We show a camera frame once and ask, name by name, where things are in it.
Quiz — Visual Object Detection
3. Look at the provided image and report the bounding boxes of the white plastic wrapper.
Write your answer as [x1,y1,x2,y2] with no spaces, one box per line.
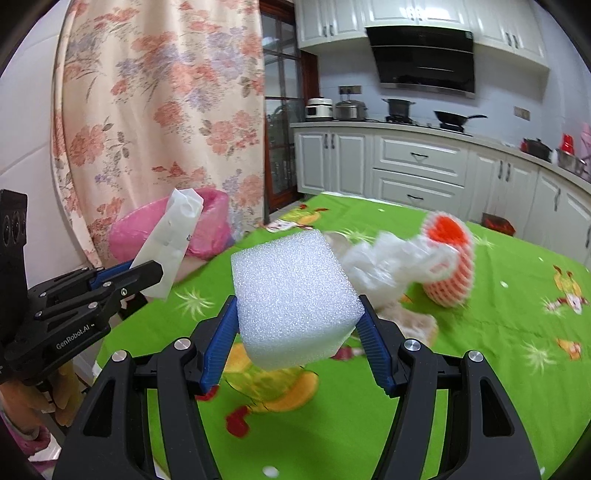
[130,187,205,303]

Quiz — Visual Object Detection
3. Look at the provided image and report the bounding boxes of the white plastic bag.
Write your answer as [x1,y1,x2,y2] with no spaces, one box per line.
[342,231,439,310]

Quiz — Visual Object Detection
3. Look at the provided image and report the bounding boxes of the white rice cooker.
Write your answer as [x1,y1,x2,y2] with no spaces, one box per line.
[305,97,334,121]

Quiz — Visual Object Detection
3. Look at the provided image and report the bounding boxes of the black range hood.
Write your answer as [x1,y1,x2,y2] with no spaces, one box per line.
[365,26,476,99]

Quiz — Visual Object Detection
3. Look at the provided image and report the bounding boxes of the grey cooking pot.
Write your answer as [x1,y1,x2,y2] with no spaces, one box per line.
[382,98,416,118]

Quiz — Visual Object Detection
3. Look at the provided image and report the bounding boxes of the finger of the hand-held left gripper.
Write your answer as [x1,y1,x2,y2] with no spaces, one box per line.
[28,264,134,309]
[34,260,164,325]

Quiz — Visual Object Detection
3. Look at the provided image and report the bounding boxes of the silver rice cooker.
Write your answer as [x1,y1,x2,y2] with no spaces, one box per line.
[334,95,369,121]

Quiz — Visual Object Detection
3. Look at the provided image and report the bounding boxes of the black clay pot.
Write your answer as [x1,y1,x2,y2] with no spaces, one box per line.
[522,137,553,160]

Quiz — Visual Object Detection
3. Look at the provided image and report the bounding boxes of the steel bowl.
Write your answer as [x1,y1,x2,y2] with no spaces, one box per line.
[555,148,589,176]

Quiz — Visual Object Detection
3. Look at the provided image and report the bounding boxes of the wooden glass door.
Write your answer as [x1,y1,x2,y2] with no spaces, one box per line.
[261,0,320,213]

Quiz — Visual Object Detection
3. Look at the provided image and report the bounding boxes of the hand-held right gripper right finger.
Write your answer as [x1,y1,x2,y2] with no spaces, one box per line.
[355,295,541,480]

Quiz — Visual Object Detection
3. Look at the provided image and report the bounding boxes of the white lower kitchen cabinets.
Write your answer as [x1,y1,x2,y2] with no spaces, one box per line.
[291,121,591,273]

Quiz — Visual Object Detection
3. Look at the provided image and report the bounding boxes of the white foam block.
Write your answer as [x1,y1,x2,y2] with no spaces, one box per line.
[231,229,365,370]

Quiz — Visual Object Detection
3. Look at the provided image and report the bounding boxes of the person's left hand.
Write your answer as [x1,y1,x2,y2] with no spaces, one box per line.
[0,382,62,439]

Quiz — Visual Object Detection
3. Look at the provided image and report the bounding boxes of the black gas stove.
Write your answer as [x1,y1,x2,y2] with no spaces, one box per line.
[383,115,474,136]

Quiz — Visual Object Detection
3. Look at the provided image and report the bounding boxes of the brown floor bin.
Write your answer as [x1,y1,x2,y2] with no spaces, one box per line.
[481,212,516,236]

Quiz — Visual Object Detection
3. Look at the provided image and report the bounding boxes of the floral curtain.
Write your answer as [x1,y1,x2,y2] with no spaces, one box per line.
[50,0,266,273]

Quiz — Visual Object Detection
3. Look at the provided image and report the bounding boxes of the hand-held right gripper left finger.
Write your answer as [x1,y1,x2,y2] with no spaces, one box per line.
[65,295,238,480]

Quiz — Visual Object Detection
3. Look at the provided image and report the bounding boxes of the white upper kitchen cabinets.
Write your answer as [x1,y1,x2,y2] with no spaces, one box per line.
[293,0,552,70]

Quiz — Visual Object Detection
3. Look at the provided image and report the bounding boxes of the black frying pan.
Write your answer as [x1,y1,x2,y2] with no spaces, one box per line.
[433,110,488,127]

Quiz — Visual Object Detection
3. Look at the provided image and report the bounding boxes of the pink foam fruit net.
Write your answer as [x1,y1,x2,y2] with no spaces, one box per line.
[420,210,475,308]

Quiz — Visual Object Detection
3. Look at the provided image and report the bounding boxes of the green printed tablecloth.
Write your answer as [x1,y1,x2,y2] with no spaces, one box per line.
[95,191,591,480]

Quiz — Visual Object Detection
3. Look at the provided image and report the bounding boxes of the trash bin with pink bag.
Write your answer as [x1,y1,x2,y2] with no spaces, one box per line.
[108,187,232,268]

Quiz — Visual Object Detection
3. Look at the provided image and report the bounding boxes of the white kitchen cabinets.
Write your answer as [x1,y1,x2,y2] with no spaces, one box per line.
[293,0,552,70]
[291,121,591,273]

